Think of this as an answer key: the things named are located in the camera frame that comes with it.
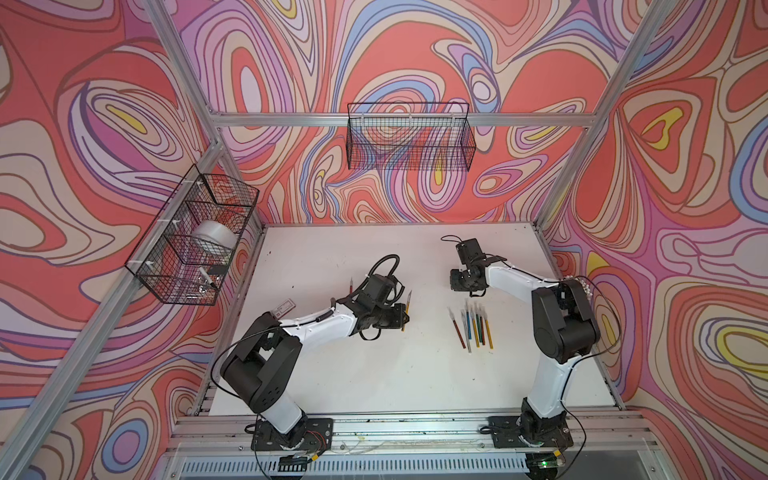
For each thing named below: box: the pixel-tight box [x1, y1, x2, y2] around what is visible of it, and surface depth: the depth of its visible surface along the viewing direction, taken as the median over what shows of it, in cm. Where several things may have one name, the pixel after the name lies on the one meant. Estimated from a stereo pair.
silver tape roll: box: [192, 220, 239, 255], surface depth 75 cm
